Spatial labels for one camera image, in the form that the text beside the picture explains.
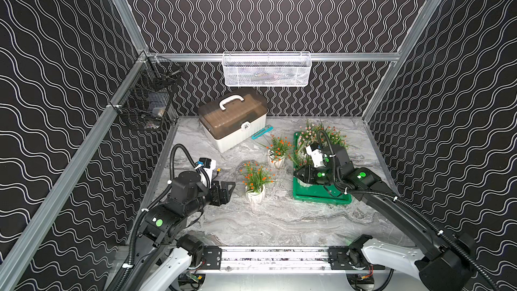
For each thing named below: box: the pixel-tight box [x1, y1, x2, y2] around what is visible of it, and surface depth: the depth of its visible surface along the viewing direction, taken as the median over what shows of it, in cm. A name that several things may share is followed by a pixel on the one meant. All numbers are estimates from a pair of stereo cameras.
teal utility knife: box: [251, 124, 274, 140], surface depth 115 cm
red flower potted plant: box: [265, 134, 295, 170], surface depth 94 cm
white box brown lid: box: [197, 88, 268, 153], surface depth 100 cm
